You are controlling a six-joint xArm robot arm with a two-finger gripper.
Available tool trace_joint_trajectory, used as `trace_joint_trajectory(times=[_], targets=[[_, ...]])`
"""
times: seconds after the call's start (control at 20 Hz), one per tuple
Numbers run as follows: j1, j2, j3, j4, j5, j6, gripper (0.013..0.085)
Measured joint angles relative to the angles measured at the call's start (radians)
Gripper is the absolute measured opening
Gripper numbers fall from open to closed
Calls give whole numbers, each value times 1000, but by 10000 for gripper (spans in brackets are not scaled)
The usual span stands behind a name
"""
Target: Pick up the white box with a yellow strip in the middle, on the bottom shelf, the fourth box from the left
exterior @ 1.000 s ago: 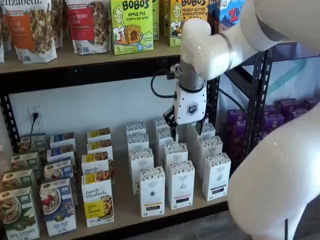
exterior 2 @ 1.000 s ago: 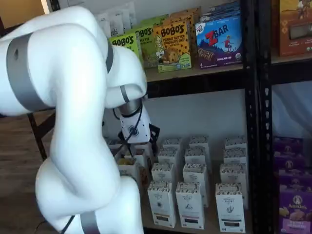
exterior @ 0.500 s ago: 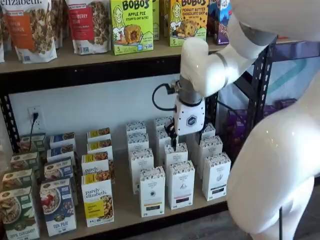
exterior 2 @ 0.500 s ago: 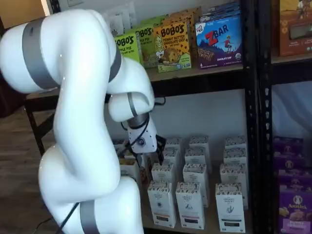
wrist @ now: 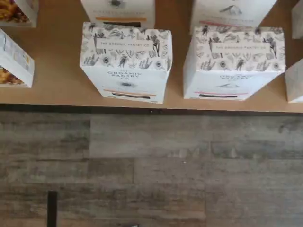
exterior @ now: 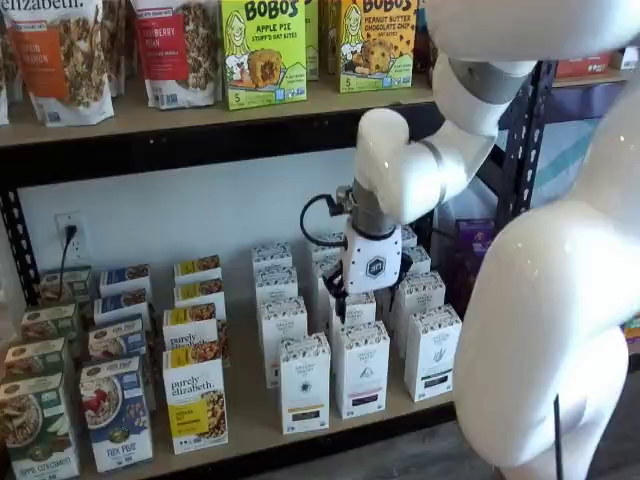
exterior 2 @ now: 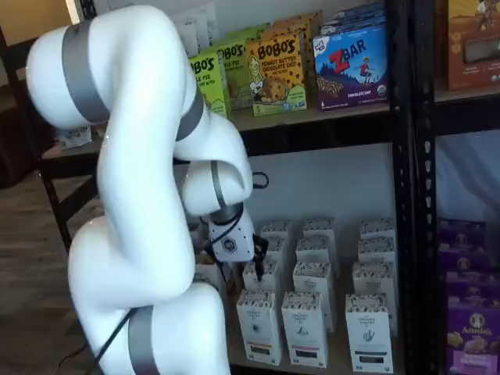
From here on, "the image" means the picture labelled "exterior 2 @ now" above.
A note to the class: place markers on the blue ZBar box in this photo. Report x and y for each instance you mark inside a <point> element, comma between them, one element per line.
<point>351,17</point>
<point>351,70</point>

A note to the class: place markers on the dark brown cabinet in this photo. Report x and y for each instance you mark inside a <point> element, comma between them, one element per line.
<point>15,136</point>

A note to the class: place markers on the white box dark strip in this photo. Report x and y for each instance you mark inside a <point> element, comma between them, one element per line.
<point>377,230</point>
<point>375,252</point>
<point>373,279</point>
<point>367,332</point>

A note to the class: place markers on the white box pink strip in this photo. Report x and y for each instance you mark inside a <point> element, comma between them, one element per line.
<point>314,250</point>
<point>318,228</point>
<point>304,328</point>
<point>312,277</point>

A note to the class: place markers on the yellow Bobo's box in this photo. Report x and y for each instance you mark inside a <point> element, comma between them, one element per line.
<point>273,74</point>
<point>301,23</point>

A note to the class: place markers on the purple Annie's box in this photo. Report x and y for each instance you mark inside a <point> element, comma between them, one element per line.
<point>461,234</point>
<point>472,343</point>
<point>465,258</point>
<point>468,289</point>

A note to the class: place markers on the tan shelf board with snacks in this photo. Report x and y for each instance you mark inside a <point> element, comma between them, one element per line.
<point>273,121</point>

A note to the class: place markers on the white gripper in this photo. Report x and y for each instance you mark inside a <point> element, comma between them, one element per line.
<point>242,244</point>

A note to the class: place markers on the orange snack box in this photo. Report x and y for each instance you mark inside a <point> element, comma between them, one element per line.
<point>472,47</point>

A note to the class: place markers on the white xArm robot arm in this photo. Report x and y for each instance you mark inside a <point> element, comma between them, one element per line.
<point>129,176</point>

